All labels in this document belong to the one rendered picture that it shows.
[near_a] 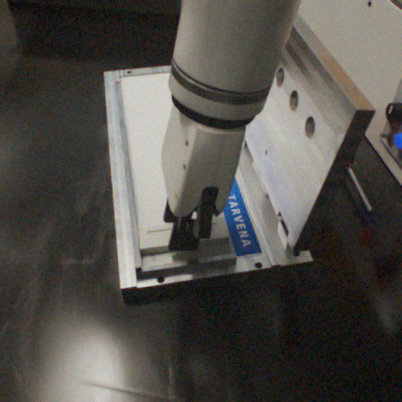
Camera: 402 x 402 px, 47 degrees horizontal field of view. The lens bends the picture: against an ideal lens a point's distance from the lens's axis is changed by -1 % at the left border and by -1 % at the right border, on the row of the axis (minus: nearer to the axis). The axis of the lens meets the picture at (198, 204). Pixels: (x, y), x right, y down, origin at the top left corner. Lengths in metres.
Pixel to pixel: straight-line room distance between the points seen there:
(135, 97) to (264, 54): 0.42
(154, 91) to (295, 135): 0.32
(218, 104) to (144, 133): 0.32
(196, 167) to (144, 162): 0.24
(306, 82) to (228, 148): 0.15
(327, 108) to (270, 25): 0.14
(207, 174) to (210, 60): 0.10
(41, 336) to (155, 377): 0.12
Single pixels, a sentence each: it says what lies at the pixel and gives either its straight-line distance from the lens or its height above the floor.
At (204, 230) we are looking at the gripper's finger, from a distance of 0.42.
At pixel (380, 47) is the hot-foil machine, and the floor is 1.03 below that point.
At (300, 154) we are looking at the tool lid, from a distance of 0.50.
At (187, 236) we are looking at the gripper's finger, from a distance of 0.47.
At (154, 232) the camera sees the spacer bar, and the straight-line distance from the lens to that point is 0.52.
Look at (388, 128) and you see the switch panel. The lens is 0.66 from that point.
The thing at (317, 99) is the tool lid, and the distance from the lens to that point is 0.47.
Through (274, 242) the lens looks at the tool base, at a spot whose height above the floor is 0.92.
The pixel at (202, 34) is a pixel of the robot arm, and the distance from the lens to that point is 0.35.
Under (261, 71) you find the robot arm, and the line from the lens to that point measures 0.36.
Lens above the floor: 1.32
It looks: 45 degrees down
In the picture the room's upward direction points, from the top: straight up
